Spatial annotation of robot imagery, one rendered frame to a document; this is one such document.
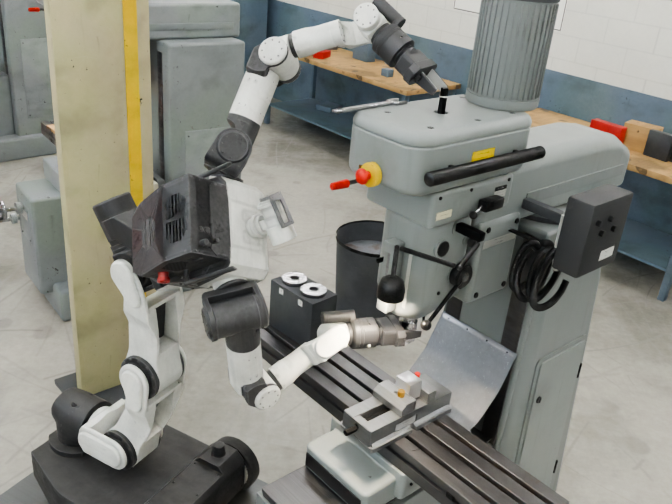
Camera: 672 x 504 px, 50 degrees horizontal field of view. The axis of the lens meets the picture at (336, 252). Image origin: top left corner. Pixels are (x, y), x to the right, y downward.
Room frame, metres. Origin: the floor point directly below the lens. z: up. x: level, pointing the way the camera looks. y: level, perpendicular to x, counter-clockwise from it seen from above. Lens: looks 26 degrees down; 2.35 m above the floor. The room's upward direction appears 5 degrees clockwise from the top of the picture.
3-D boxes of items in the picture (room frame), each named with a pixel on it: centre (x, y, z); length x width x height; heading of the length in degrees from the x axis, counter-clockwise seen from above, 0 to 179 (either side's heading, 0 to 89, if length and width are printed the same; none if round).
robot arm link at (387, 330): (1.80, -0.15, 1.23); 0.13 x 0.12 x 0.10; 19
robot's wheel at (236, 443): (2.00, 0.30, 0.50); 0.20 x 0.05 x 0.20; 63
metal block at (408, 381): (1.80, -0.26, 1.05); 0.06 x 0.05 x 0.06; 42
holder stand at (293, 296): (2.23, 0.10, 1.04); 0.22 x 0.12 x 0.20; 47
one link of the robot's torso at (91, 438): (1.89, 0.66, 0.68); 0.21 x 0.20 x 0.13; 63
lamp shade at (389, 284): (1.65, -0.15, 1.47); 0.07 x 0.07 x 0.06
